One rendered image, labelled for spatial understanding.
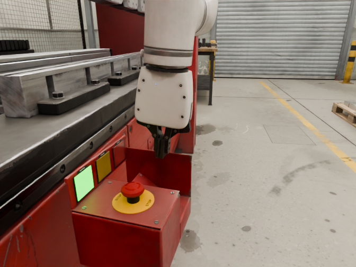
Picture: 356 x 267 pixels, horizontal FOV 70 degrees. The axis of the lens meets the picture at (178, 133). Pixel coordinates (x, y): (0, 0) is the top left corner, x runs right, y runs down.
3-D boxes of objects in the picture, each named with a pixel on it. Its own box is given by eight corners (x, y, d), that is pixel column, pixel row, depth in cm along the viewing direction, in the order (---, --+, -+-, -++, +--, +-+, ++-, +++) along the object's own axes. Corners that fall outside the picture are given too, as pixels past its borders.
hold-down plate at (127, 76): (121, 86, 96) (120, 78, 95) (107, 85, 97) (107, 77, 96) (143, 75, 124) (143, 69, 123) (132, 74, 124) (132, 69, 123)
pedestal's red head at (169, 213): (162, 287, 41) (160, 194, 35) (79, 265, 46) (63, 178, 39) (190, 212, 59) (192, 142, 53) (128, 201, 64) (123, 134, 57)
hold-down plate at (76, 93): (59, 115, 59) (56, 103, 58) (37, 114, 60) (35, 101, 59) (110, 90, 87) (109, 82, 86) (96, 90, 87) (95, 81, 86)
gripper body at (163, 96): (131, 59, 42) (130, 123, 46) (191, 66, 39) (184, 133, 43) (148, 56, 48) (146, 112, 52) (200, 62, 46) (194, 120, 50)
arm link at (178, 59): (132, 46, 40) (132, 65, 41) (186, 52, 38) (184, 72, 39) (152, 45, 48) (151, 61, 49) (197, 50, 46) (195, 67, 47)
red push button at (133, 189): (139, 212, 42) (138, 194, 40) (117, 208, 43) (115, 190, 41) (148, 198, 45) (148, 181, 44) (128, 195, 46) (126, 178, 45)
